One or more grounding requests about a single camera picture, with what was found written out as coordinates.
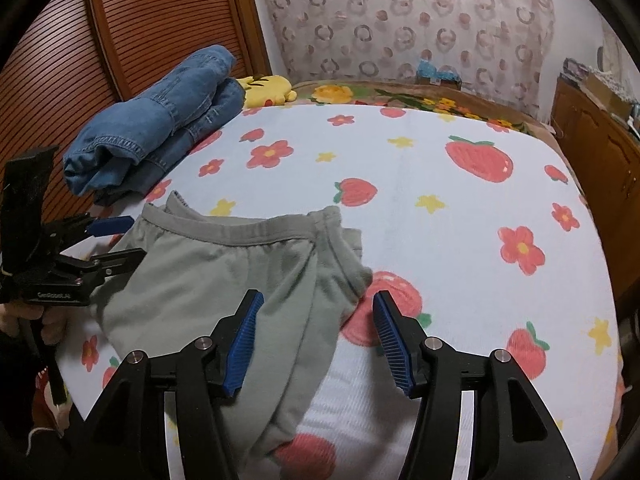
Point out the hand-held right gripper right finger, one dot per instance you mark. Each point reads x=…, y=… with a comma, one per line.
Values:
x=395, y=350

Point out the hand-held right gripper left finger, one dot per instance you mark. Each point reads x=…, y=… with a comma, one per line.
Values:
x=242, y=355

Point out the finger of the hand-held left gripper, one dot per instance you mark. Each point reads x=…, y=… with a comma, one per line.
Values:
x=120, y=262
x=115, y=225

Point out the grey-green pants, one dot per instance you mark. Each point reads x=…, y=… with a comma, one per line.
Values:
x=200, y=285

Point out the person's left hand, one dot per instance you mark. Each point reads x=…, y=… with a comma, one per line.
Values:
x=52, y=332

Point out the blue denim clothing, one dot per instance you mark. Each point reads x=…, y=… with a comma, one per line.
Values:
x=150, y=110

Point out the strawberry print bed sheet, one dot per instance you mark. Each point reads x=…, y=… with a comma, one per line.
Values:
x=400, y=185

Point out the yellow plush toy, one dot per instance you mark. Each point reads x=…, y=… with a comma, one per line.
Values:
x=265, y=91

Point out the louvered wooden door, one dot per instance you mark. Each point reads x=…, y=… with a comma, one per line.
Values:
x=150, y=10

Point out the brown floral blanket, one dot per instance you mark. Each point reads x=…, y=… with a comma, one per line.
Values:
x=350, y=92

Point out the blue package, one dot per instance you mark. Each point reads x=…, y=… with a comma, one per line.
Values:
x=437, y=74

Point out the wooden cabinet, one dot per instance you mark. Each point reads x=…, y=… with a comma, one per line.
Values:
x=600, y=150

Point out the dark box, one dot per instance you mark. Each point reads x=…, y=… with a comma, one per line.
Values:
x=575, y=69

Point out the cardboard box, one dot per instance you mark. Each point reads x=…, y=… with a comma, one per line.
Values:
x=607, y=92

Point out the circle pattern curtain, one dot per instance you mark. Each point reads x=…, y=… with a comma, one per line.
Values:
x=400, y=10

